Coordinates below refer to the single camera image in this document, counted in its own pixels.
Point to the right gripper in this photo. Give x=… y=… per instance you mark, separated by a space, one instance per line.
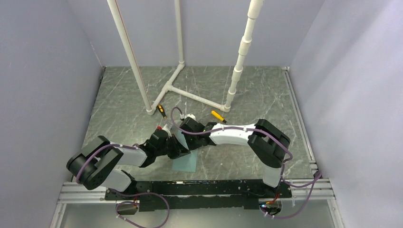
x=191 y=146

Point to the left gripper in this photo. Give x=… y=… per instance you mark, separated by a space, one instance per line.
x=179 y=149

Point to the teal envelope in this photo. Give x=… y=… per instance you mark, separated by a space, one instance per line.
x=188 y=162

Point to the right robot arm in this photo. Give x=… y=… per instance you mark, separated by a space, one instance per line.
x=268 y=142

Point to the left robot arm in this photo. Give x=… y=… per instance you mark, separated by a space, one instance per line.
x=95 y=164

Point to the yellow screwdriver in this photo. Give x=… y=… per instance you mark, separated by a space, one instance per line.
x=218 y=116

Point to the black orange screwdriver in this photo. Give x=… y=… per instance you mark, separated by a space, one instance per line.
x=161 y=110

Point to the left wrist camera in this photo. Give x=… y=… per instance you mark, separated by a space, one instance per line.
x=167 y=128

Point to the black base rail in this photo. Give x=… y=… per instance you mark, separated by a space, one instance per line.
x=201 y=194

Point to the white PVC pipe frame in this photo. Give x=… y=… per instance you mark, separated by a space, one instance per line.
x=245 y=43

